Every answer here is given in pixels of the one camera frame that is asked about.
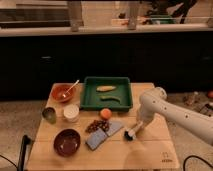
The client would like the black cable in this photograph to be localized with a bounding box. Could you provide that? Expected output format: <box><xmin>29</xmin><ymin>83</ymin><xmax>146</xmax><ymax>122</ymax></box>
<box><xmin>0</xmin><ymin>154</ymin><xmax>18</xmax><ymax>169</ymax></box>
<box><xmin>182</xmin><ymin>154</ymin><xmax>213</xmax><ymax>171</ymax></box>

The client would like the white spoon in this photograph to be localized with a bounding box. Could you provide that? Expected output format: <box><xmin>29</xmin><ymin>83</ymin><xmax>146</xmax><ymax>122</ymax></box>
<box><xmin>62</xmin><ymin>80</ymin><xmax>80</xmax><ymax>98</ymax></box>

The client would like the black cable right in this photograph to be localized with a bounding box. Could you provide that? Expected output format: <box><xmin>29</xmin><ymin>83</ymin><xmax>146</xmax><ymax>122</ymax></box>
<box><xmin>182</xmin><ymin>154</ymin><xmax>213</xmax><ymax>171</ymax></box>

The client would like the black cable left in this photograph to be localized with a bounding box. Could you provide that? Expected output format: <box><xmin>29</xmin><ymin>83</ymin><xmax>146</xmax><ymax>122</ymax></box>
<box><xmin>0</xmin><ymin>154</ymin><xmax>18</xmax><ymax>169</ymax></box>

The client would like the white cup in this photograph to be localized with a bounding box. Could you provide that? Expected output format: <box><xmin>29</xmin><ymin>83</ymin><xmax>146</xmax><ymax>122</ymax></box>
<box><xmin>63</xmin><ymin>104</ymin><xmax>79</xmax><ymax>122</ymax></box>

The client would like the bunch of dark grapes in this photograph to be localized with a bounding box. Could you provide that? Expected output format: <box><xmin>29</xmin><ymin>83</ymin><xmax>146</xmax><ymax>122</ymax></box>
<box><xmin>86</xmin><ymin>120</ymin><xmax>109</xmax><ymax>133</ymax></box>

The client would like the white black dish brush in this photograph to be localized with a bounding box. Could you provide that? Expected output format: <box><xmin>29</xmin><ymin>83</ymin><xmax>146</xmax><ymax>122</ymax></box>
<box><xmin>124</xmin><ymin>124</ymin><xmax>140</xmax><ymax>141</ymax></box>

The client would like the yellow corn cob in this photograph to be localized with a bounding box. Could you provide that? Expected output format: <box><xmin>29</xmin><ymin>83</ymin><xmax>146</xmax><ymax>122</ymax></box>
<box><xmin>96</xmin><ymin>85</ymin><xmax>116</xmax><ymax>92</ymax></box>

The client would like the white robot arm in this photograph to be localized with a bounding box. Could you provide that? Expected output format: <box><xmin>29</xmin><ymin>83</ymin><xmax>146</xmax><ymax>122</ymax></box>
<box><xmin>137</xmin><ymin>87</ymin><xmax>213</xmax><ymax>146</ymax></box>

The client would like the purple bowl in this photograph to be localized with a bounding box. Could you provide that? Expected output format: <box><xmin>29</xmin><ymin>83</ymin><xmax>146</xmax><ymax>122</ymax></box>
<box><xmin>53</xmin><ymin>129</ymin><xmax>81</xmax><ymax>157</ymax></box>

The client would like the green plastic tray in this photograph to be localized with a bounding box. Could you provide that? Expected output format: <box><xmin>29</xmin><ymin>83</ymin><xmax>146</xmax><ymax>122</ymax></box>
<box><xmin>80</xmin><ymin>77</ymin><xmax>133</xmax><ymax>112</ymax></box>

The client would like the orange bowl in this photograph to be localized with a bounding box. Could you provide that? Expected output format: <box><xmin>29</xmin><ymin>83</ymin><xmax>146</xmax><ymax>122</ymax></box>
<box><xmin>50</xmin><ymin>84</ymin><xmax>76</xmax><ymax>103</ymax></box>

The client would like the orange fruit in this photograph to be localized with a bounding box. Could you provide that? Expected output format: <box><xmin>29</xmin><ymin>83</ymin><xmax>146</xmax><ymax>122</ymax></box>
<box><xmin>100</xmin><ymin>108</ymin><xmax>112</xmax><ymax>120</ymax></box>

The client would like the metal cup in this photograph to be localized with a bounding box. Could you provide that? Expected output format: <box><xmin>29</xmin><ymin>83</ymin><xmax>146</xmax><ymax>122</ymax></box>
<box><xmin>42</xmin><ymin>107</ymin><xmax>56</xmax><ymax>124</ymax></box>

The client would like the green cucumber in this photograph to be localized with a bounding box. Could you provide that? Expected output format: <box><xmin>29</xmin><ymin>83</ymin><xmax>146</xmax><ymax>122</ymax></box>
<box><xmin>100</xmin><ymin>96</ymin><xmax>121</xmax><ymax>103</ymax></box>

